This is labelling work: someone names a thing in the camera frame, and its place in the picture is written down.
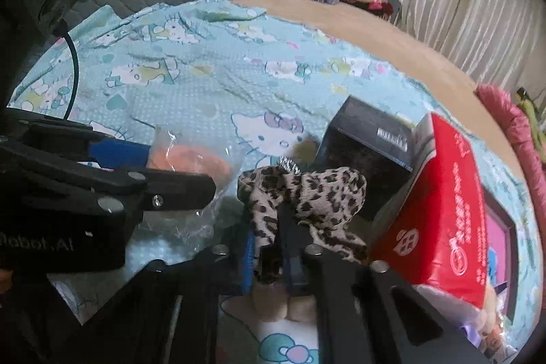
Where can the green cloth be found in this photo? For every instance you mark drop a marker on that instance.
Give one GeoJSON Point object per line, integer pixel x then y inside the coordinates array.
{"type": "Point", "coordinates": [531, 104]}

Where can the dark red folded cloth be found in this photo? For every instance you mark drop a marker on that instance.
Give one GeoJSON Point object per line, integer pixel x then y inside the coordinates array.
{"type": "Point", "coordinates": [381, 8]}

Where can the light blue cat print blanket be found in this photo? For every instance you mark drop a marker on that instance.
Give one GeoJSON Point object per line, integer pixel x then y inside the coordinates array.
{"type": "Point", "coordinates": [192, 69]}

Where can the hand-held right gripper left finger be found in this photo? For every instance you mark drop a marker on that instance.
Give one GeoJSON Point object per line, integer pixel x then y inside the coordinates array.
{"type": "Point", "coordinates": [246, 261]}

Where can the bed with tan sheet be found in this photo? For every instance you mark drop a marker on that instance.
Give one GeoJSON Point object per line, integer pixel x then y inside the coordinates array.
{"type": "Point", "coordinates": [362, 31]}

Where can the pink quilt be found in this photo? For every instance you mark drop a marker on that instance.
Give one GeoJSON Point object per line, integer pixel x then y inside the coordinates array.
{"type": "Point", "coordinates": [520, 129]}

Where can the orange toy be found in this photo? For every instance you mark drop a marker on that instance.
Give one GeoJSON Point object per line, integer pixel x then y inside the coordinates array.
{"type": "Point", "coordinates": [187, 159]}

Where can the black cardboard box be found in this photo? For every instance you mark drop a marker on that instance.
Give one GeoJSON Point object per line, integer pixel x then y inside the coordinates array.
{"type": "Point", "coordinates": [362, 159]}

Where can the leopard print cloth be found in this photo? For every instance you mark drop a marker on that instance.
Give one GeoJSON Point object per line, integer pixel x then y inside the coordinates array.
{"type": "Point", "coordinates": [315, 185]}

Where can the pink board with dark frame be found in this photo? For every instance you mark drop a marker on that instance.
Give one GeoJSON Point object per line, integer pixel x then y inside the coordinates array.
{"type": "Point", "coordinates": [499, 244]}

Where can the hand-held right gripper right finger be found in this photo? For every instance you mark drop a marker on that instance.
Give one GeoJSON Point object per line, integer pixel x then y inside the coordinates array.
{"type": "Point", "coordinates": [294, 270]}

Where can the grey beige plush toy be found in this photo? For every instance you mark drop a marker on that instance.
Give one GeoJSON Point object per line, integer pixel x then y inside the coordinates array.
{"type": "Point", "coordinates": [268, 306]}

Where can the red tissue box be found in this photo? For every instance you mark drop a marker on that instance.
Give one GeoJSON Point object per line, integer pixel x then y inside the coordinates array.
{"type": "Point", "coordinates": [443, 219]}

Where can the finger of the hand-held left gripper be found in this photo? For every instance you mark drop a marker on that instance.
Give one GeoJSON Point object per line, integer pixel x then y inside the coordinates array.
{"type": "Point", "coordinates": [119, 153]}
{"type": "Point", "coordinates": [170, 191]}

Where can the beige plush toy purple bow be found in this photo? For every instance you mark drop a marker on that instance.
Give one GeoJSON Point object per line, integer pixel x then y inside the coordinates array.
{"type": "Point", "coordinates": [486, 330]}

